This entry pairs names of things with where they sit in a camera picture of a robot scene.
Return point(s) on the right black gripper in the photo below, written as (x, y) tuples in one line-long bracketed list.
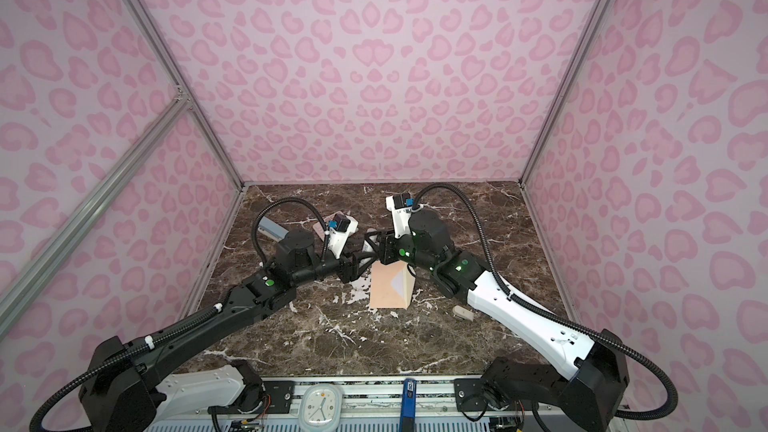
[(387, 245)]

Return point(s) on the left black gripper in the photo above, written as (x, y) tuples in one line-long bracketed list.
[(351, 269)]

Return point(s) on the peach paper envelope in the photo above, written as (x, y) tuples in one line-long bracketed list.
[(381, 294)]

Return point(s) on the green bordered floral letter card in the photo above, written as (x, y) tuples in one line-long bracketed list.
[(403, 283)]

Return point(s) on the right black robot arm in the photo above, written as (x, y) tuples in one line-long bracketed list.
[(585, 372)]

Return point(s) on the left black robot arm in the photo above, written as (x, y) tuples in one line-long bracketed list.
[(120, 391)]

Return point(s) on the pink calculator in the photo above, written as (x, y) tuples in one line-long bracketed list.
[(318, 228)]

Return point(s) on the grey blue stapler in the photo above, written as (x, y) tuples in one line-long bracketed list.
[(271, 229)]

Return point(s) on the small beige eraser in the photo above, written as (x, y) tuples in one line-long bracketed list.
[(463, 313)]

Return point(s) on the white analog clock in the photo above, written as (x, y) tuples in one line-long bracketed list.
[(320, 408)]

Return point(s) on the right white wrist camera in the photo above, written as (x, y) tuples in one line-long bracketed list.
[(400, 207)]

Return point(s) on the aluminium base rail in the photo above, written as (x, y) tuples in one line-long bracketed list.
[(443, 403)]

